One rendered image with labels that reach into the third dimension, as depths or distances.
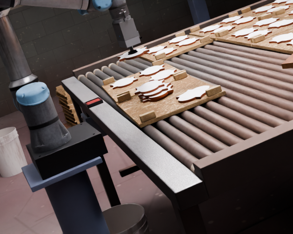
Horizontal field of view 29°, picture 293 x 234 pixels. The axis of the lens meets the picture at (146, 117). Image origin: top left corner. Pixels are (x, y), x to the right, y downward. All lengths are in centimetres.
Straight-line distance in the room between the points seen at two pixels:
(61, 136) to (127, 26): 53
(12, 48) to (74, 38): 548
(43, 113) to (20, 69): 22
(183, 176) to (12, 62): 90
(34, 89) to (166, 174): 67
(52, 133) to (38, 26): 553
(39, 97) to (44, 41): 553
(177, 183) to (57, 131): 68
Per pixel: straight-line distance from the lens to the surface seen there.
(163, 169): 163
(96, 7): 207
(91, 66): 340
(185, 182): 151
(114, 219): 286
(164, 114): 204
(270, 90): 204
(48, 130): 204
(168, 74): 256
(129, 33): 226
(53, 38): 756
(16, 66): 215
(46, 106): 203
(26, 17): 749
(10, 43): 215
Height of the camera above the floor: 153
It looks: 17 degrees down
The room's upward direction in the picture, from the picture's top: 18 degrees counter-clockwise
